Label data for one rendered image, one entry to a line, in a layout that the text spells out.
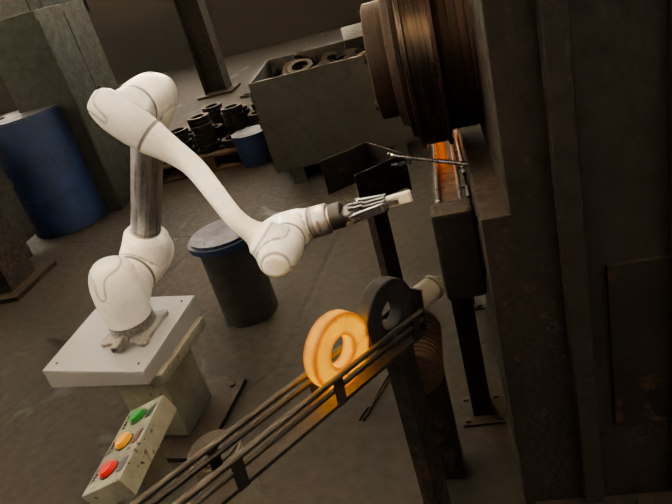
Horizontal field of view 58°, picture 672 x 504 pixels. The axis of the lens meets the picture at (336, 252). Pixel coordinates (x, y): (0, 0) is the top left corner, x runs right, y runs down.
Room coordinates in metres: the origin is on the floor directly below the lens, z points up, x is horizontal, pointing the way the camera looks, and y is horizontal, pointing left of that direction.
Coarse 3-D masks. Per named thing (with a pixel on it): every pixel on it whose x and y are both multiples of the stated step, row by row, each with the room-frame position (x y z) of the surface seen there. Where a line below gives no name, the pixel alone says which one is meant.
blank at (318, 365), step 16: (320, 320) 0.97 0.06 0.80; (336, 320) 0.96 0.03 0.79; (352, 320) 0.99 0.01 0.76; (320, 336) 0.93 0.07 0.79; (336, 336) 0.95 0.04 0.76; (352, 336) 0.98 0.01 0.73; (368, 336) 1.01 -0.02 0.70; (304, 352) 0.93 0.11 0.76; (320, 352) 0.92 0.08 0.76; (352, 352) 0.98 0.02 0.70; (320, 368) 0.91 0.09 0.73; (336, 368) 0.94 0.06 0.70; (320, 384) 0.91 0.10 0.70
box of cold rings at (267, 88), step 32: (288, 64) 4.47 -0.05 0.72; (320, 64) 4.08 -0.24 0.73; (352, 64) 3.92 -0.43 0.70; (256, 96) 4.03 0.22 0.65; (288, 96) 3.99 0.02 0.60; (320, 96) 3.96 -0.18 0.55; (352, 96) 3.92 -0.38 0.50; (288, 128) 4.00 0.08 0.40; (320, 128) 3.97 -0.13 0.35; (352, 128) 3.93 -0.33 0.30; (384, 128) 3.90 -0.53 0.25; (288, 160) 4.01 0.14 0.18; (320, 160) 3.98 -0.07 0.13
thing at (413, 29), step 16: (400, 0) 1.35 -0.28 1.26; (416, 0) 1.34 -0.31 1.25; (400, 16) 1.33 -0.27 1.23; (416, 16) 1.32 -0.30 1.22; (400, 32) 1.31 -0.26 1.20; (416, 32) 1.31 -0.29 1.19; (416, 48) 1.30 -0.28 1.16; (432, 48) 1.29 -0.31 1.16; (416, 64) 1.30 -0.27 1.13; (432, 64) 1.29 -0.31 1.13; (416, 80) 1.30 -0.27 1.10; (432, 80) 1.29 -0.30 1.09; (416, 96) 1.31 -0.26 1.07; (432, 96) 1.30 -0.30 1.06; (416, 112) 1.31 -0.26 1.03; (432, 112) 1.32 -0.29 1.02; (432, 128) 1.35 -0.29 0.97
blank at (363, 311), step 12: (384, 276) 1.09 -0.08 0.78; (372, 288) 1.06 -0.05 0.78; (384, 288) 1.06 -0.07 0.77; (396, 288) 1.08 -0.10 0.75; (408, 288) 1.10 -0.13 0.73; (360, 300) 1.05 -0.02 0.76; (372, 300) 1.03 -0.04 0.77; (384, 300) 1.05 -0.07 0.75; (396, 300) 1.08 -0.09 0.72; (408, 300) 1.10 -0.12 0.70; (360, 312) 1.03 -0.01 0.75; (372, 312) 1.02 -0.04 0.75; (396, 312) 1.08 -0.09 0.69; (408, 312) 1.09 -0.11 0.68; (372, 324) 1.02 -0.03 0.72; (384, 324) 1.08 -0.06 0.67; (396, 324) 1.06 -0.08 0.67; (408, 324) 1.08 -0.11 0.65; (372, 336) 1.01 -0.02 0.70
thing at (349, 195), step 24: (360, 144) 2.19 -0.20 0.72; (336, 168) 2.15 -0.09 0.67; (360, 168) 2.19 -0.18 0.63; (384, 168) 1.93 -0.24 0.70; (336, 192) 2.13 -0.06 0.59; (360, 192) 1.89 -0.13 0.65; (384, 192) 1.92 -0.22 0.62; (384, 216) 2.00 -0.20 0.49; (384, 240) 1.99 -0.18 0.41; (384, 264) 1.99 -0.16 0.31
